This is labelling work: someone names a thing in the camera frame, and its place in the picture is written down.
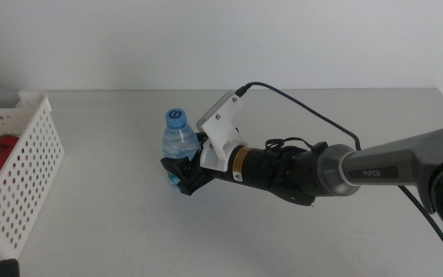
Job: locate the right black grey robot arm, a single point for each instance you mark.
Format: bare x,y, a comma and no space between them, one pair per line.
398,161

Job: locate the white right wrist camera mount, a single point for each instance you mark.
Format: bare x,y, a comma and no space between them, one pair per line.
221,131

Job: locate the white perforated plastic basket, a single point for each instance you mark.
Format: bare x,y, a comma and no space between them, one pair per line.
35,101

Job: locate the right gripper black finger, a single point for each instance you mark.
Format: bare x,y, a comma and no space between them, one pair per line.
173,165
201,138

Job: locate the clear water bottle blue cap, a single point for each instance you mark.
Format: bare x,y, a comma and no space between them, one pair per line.
177,138

